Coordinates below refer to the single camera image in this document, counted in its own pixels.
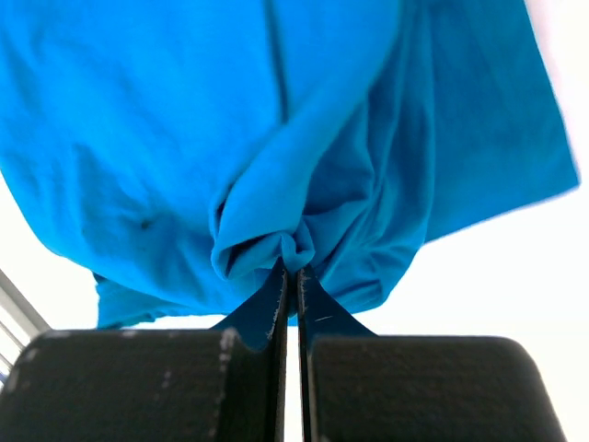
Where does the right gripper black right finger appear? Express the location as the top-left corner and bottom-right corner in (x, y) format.
(295, 267), (565, 442)

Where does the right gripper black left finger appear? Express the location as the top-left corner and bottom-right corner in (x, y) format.
(1, 262), (289, 442)

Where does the blue t shirt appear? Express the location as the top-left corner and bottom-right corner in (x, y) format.
(1, 1), (579, 329)

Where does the aluminium mounting rail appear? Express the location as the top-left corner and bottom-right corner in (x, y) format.
(1, 272), (51, 387)

